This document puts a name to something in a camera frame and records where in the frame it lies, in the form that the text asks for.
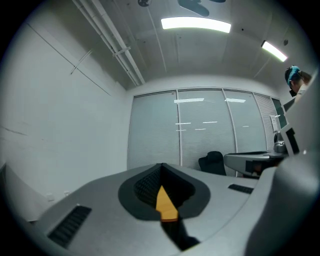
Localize short ceiling light panel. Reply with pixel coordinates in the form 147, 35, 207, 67
260, 40, 289, 63

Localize round wooden table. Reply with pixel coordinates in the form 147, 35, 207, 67
155, 185, 179, 223

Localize grey metal kettle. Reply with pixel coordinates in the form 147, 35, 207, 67
273, 133, 288, 154

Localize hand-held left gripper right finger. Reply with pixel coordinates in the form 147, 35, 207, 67
161, 163, 260, 246

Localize person's head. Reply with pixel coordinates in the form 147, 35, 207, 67
284, 65, 313, 98

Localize black office chair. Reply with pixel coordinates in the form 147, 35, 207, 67
198, 150, 227, 176

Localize white wall control panel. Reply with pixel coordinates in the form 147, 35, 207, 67
269, 114, 281, 132

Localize long ceiling light panel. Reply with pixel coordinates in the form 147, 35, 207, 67
160, 16, 232, 34

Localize grey window blinds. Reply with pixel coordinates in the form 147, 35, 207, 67
126, 87, 288, 171

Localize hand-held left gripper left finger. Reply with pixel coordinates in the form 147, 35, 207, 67
34, 163, 182, 256

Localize white ceiling pipes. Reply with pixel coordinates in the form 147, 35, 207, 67
71, 0, 146, 87

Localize white desk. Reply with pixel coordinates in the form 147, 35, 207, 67
223, 150, 288, 179

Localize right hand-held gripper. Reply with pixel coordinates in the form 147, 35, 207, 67
246, 71, 320, 256

